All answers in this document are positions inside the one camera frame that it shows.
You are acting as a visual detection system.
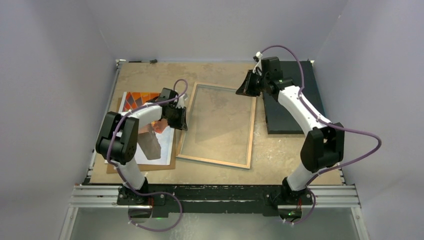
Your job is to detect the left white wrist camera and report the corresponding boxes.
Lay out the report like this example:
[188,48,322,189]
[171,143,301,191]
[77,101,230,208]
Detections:
[176,93,188,109]

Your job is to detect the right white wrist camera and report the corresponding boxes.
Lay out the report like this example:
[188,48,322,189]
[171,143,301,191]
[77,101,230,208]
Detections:
[252,51,263,76]

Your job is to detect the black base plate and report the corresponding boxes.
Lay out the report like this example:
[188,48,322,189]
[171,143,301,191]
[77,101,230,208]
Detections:
[116,183,313,219]

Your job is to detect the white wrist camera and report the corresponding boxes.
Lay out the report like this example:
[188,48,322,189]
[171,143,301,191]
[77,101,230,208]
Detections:
[252,51,263,76]
[176,93,188,109]

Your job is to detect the dark blue foam pad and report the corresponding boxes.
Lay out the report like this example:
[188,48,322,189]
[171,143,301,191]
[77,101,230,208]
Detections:
[262,60,325,135]

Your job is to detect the blue wooden picture frame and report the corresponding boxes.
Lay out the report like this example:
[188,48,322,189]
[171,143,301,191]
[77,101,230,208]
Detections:
[177,82,257,169]

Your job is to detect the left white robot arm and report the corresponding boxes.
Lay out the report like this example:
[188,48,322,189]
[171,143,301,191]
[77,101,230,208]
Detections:
[95,88,188,205]

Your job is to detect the brown cardboard backing board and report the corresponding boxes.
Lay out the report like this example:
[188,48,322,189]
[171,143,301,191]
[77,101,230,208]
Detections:
[105,97,177,175]

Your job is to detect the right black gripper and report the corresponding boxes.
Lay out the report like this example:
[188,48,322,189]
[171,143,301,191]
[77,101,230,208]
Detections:
[236,69,270,98]

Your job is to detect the hot air balloon photo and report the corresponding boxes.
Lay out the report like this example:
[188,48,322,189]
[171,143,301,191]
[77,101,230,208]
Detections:
[118,91,175,166]

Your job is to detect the aluminium rail frame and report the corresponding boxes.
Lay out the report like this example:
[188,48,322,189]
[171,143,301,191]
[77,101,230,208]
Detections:
[60,62,368,240]

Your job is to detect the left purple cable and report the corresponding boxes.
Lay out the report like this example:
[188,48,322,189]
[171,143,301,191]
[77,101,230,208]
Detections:
[105,78,189,232]

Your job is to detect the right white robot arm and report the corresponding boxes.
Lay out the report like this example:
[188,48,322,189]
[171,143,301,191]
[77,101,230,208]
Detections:
[236,52,345,204]

